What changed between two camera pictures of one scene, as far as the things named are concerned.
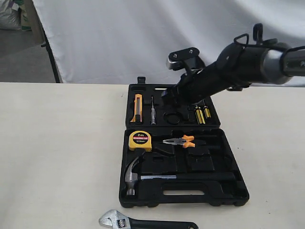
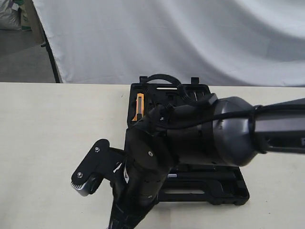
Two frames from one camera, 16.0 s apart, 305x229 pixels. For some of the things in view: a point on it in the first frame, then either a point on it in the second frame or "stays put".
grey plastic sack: [10, 15] stays put
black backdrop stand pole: [57, 79] stays put
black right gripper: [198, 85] to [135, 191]
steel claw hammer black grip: [132, 177] stays put
